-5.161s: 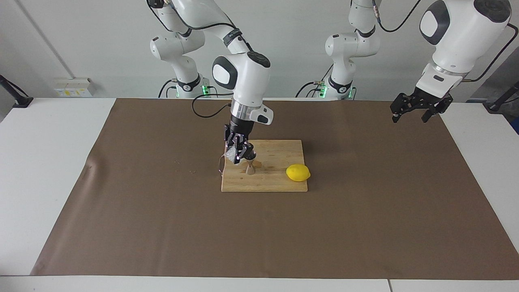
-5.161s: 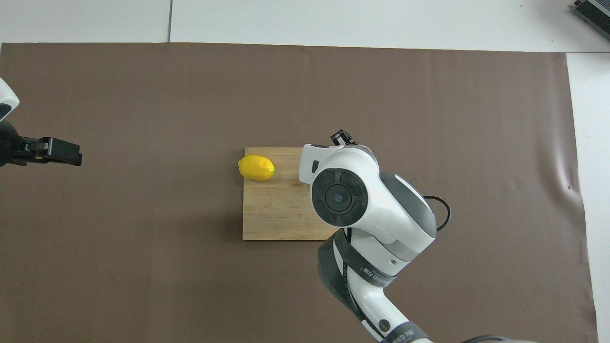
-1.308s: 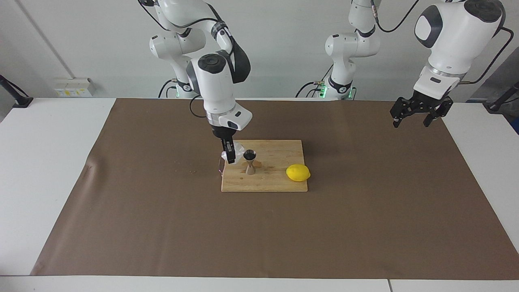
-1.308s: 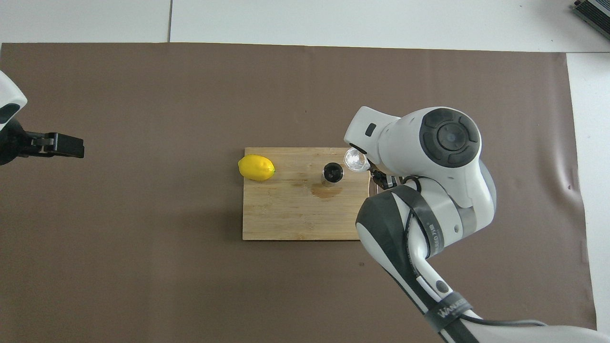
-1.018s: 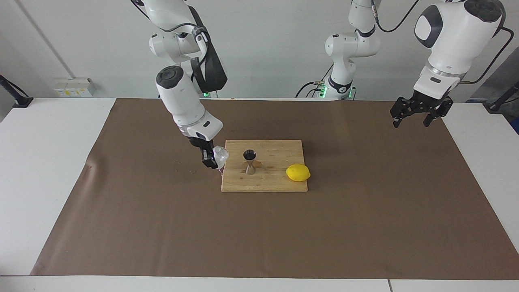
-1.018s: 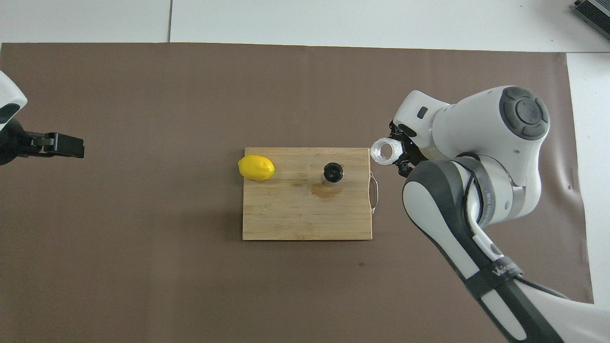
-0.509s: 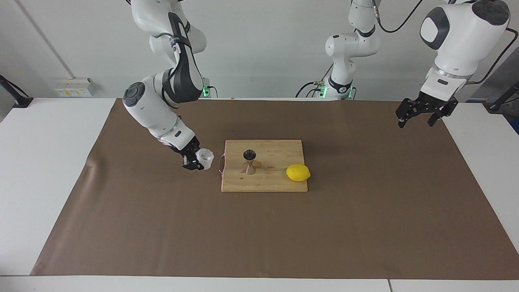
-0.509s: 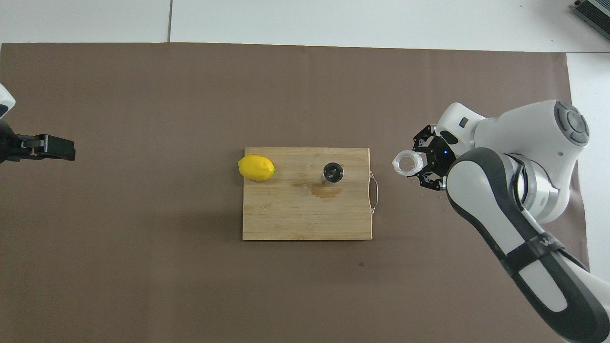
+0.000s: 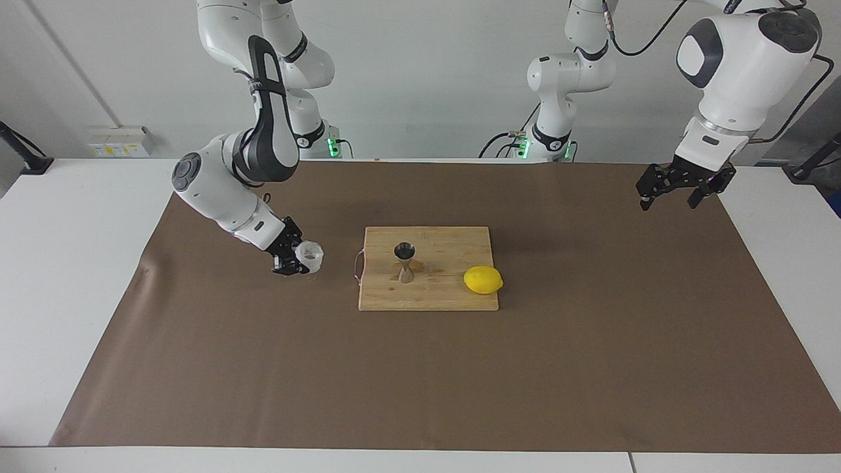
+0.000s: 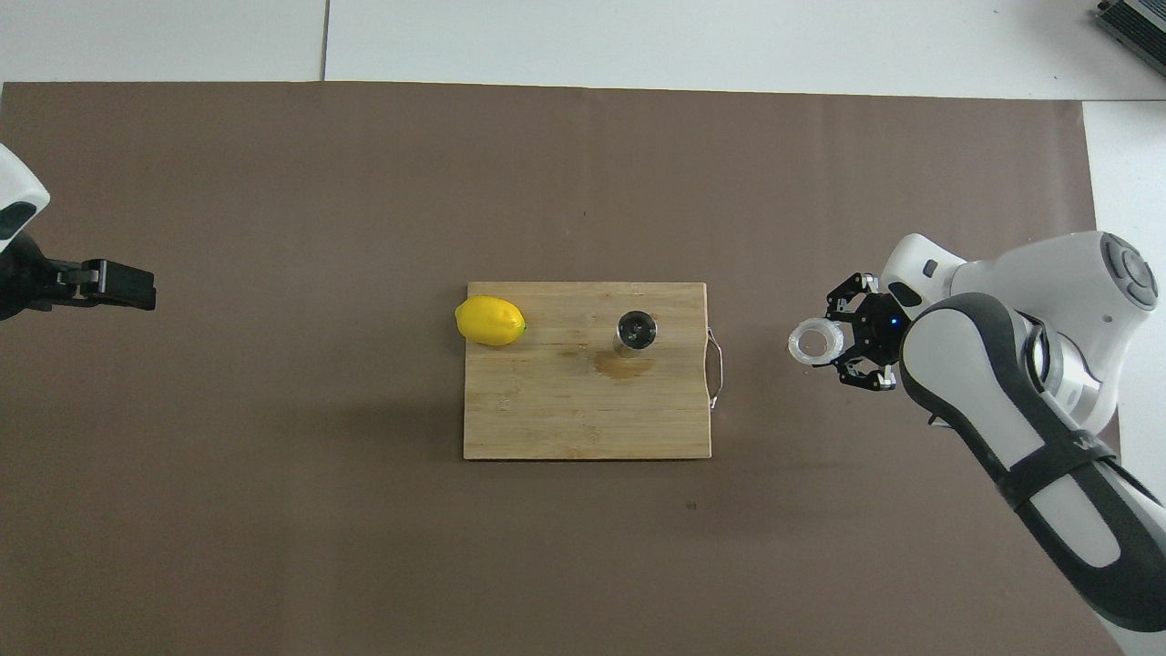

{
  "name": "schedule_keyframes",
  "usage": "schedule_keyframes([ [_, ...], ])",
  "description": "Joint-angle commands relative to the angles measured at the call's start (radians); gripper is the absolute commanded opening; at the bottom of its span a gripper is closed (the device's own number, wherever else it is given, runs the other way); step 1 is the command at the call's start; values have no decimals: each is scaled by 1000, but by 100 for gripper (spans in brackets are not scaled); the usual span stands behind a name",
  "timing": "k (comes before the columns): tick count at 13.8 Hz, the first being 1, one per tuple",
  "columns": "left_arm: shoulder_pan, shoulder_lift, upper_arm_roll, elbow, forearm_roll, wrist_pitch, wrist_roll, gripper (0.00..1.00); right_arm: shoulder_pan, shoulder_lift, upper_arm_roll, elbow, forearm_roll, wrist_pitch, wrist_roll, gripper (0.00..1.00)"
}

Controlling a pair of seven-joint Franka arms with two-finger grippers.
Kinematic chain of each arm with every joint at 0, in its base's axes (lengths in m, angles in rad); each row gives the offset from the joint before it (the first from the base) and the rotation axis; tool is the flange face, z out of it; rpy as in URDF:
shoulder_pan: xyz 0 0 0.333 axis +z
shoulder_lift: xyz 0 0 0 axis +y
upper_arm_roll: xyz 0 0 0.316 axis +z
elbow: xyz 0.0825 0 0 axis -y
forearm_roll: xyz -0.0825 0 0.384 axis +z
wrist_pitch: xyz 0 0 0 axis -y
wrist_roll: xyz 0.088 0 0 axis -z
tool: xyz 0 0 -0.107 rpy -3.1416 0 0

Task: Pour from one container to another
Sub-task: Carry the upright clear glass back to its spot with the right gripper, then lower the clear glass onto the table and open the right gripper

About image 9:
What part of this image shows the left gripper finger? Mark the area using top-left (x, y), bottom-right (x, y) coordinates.
top-left (688, 169), bottom-right (737, 210)
top-left (635, 164), bottom-right (677, 212)

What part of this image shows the small clear glass cup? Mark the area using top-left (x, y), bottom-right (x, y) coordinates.
top-left (294, 241), bottom-right (325, 274)

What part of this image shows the steel double jigger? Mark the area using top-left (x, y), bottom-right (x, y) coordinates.
top-left (394, 242), bottom-right (417, 284)

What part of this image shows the brown paper table mat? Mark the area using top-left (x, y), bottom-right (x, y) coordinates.
top-left (49, 160), bottom-right (841, 454)

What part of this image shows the wooden cutting board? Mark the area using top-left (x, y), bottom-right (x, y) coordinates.
top-left (355, 227), bottom-right (499, 311)

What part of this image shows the yellow lemon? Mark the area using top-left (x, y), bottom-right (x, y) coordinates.
top-left (463, 265), bottom-right (505, 295)

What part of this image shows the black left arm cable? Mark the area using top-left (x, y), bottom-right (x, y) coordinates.
top-left (601, 0), bottom-right (835, 144)

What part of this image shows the black camera stand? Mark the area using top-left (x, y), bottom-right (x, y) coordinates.
top-left (785, 131), bottom-right (841, 185)
top-left (0, 120), bottom-right (55, 175)

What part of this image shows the black base power cable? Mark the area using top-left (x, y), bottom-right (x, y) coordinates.
top-left (478, 131), bottom-right (526, 159)

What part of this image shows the white wall socket box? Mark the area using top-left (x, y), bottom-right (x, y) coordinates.
top-left (87, 126), bottom-right (156, 158)

